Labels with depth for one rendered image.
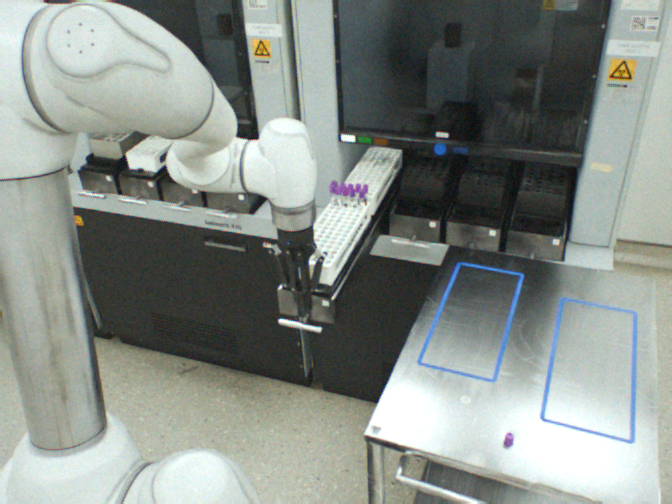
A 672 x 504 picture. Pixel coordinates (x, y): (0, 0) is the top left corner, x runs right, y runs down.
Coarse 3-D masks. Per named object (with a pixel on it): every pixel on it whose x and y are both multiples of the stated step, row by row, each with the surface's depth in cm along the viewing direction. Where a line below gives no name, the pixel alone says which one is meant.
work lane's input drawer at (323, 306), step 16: (400, 176) 183; (384, 208) 168; (368, 224) 159; (384, 224) 169; (368, 240) 156; (352, 256) 149; (352, 272) 147; (288, 288) 140; (320, 288) 138; (336, 288) 140; (288, 304) 142; (320, 304) 139; (336, 304) 139; (288, 320) 140; (304, 320) 140; (320, 320) 141
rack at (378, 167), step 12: (372, 156) 181; (384, 156) 180; (396, 156) 180; (360, 168) 175; (372, 168) 176; (384, 168) 175; (396, 168) 182; (348, 180) 170; (360, 180) 169; (372, 180) 170; (384, 180) 169; (372, 192) 163; (384, 192) 171; (372, 204) 162
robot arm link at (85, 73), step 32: (96, 0) 59; (32, 32) 61; (64, 32) 56; (96, 32) 56; (128, 32) 58; (160, 32) 62; (32, 64) 60; (64, 64) 56; (96, 64) 56; (128, 64) 58; (160, 64) 61; (192, 64) 67; (32, 96) 62; (64, 96) 61; (96, 96) 59; (128, 96) 60; (160, 96) 62; (192, 96) 67; (64, 128) 66; (96, 128) 66; (128, 128) 68; (160, 128) 67; (192, 128) 72
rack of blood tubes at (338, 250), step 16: (336, 208) 158; (368, 208) 158; (320, 224) 153; (336, 224) 152; (352, 224) 152; (320, 240) 146; (336, 240) 145; (352, 240) 155; (336, 256) 140; (336, 272) 141
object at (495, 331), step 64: (448, 256) 146; (512, 256) 144; (448, 320) 127; (512, 320) 126; (576, 320) 125; (640, 320) 124; (448, 384) 113; (512, 384) 112; (576, 384) 111; (640, 384) 110; (448, 448) 101; (512, 448) 101; (576, 448) 100; (640, 448) 99
